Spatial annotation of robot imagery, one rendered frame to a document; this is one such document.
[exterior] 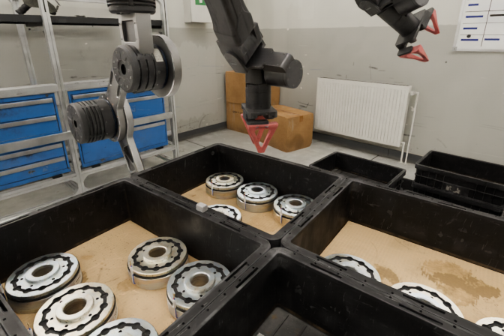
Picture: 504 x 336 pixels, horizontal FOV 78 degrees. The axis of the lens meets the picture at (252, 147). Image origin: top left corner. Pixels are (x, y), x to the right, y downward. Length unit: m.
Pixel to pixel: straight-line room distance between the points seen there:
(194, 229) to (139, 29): 0.62
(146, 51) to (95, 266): 0.61
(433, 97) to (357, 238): 2.79
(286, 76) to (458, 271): 0.47
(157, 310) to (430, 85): 3.15
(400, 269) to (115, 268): 0.52
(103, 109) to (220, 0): 0.99
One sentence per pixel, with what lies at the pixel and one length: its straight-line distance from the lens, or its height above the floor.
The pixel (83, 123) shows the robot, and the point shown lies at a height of 0.90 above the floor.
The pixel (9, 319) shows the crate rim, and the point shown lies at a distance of 0.48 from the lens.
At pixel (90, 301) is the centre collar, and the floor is 0.87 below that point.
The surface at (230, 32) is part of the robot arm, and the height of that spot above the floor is 1.23.
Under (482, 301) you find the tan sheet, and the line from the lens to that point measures 0.66.
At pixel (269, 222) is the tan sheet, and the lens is 0.72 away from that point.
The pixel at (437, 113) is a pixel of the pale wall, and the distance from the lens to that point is 3.43.
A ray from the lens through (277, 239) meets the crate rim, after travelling 0.50.
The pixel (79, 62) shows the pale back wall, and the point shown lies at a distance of 3.36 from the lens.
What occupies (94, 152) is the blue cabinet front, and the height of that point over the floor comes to 0.42.
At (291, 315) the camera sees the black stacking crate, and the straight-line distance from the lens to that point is 0.54.
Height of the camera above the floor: 1.23
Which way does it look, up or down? 20 degrees down
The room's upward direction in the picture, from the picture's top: straight up
